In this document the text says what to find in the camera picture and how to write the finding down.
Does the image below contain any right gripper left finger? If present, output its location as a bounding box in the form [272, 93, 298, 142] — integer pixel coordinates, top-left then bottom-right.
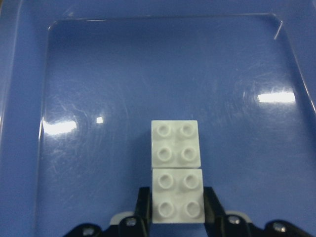
[134, 187, 152, 237]

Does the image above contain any blue plastic tray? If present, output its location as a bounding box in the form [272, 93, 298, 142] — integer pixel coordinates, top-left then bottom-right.
[0, 0, 316, 237]

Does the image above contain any white block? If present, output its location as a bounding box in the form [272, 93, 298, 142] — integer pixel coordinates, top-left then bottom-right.
[151, 120, 201, 169]
[152, 168, 205, 224]

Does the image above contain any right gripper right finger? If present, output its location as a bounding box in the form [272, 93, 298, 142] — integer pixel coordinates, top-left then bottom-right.
[203, 187, 226, 237]

